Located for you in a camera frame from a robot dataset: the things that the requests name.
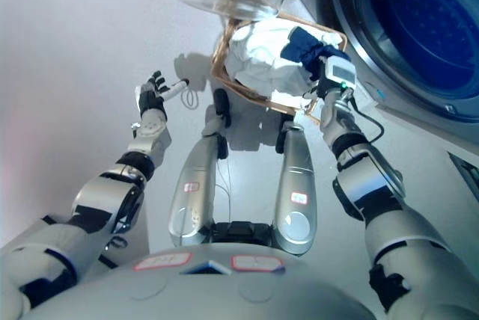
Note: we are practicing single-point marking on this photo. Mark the woven wicker laundry basket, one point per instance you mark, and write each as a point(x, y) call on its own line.
point(221, 41)

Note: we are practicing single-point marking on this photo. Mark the grey front-load washing machine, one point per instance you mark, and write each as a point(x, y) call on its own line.
point(419, 28)

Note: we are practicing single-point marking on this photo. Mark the black left robot foot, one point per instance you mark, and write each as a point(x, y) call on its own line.
point(221, 105)

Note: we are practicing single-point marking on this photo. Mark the grey robot torso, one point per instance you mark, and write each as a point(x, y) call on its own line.
point(209, 294)

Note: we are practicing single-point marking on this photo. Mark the navy blue garment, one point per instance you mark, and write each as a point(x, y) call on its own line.
point(302, 45)

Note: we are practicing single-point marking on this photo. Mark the large red-framed torso label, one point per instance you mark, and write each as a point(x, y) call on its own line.
point(161, 262)
point(254, 263)

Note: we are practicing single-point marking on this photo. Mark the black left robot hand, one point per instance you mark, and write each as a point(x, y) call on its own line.
point(151, 100)

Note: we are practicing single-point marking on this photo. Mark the silver left robot leg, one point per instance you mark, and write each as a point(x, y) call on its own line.
point(196, 185)

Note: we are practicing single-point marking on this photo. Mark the black robot foot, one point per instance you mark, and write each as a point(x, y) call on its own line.
point(221, 105)
point(283, 137)

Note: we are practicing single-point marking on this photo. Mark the small red-framed leg label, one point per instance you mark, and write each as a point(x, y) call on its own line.
point(191, 186)
point(299, 197)

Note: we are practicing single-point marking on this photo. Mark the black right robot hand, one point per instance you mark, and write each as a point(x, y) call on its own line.
point(338, 71)

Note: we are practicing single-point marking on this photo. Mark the silver robot leg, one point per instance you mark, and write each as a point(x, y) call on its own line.
point(297, 193)
point(196, 185)

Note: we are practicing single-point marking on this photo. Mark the white crumpled clothes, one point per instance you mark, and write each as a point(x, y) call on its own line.
point(258, 58)

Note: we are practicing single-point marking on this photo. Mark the black right robot foot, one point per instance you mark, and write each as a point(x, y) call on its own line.
point(283, 137)

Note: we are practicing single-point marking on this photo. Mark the silver right robot leg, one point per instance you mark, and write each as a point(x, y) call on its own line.
point(297, 193)

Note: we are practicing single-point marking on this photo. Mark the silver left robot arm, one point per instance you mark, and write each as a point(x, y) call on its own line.
point(101, 200)

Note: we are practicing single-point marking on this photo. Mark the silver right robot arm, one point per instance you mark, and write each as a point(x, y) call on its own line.
point(393, 223)

